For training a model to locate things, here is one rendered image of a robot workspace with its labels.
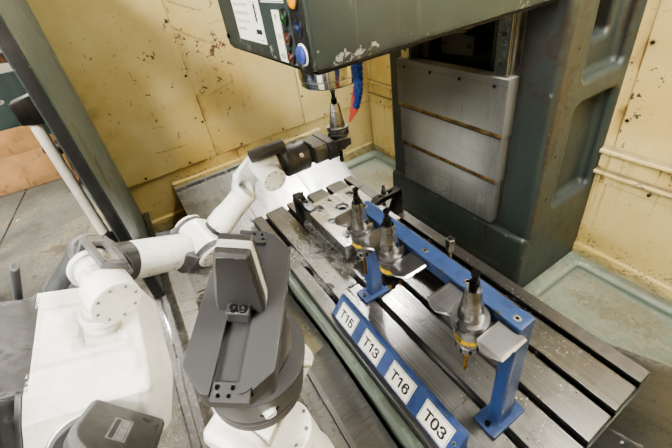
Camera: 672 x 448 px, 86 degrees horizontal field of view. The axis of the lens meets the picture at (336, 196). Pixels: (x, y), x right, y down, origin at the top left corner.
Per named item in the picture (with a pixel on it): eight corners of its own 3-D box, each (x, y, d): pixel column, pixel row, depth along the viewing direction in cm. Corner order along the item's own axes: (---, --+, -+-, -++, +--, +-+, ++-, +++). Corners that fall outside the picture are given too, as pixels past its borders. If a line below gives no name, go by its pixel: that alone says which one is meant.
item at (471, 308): (489, 313, 62) (494, 286, 58) (475, 330, 60) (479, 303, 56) (466, 299, 65) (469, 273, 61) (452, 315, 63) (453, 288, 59)
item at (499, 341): (496, 368, 56) (497, 365, 55) (469, 343, 60) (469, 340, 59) (526, 343, 58) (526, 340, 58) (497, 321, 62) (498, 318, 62)
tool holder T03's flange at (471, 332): (495, 323, 63) (497, 314, 62) (476, 346, 60) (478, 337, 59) (463, 303, 67) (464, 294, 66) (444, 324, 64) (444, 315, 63)
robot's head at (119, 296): (91, 343, 50) (89, 291, 47) (67, 303, 56) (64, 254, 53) (141, 324, 55) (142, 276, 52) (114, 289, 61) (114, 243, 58)
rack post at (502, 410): (493, 441, 74) (513, 357, 58) (472, 418, 78) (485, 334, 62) (525, 411, 78) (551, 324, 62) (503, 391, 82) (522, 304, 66)
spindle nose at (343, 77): (371, 80, 93) (366, 30, 86) (313, 96, 89) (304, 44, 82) (344, 68, 106) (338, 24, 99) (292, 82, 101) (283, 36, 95)
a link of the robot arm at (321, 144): (337, 134, 98) (298, 149, 93) (341, 165, 103) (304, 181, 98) (314, 122, 107) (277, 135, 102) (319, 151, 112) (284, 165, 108)
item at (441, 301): (443, 320, 64) (443, 317, 63) (422, 301, 68) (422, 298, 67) (471, 300, 67) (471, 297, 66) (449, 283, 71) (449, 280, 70)
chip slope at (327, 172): (229, 302, 152) (209, 257, 138) (192, 226, 202) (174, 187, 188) (394, 215, 186) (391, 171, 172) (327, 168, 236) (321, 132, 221)
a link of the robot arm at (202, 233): (261, 212, 100) (218, 264, 102) (238, 189, 103) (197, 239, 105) (239, 207, 90) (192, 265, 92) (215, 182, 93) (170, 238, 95)
